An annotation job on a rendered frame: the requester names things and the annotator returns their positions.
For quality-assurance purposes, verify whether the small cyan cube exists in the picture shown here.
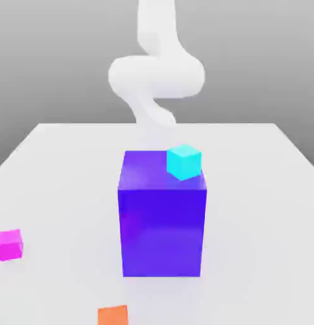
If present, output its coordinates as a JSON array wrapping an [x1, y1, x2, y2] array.
[[166, 143, 202, 182]]

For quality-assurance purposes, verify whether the small orange cube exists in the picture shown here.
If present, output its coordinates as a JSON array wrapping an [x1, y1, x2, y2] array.
[[97, 305, 129, 325]]

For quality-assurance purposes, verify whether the small magenta cube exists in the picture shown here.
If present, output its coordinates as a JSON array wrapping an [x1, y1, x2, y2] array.
[[0, 229, 24, 262]]

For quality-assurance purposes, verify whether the large purple box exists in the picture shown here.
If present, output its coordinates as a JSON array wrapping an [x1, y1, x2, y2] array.
[[117, 150, 208, 278]]

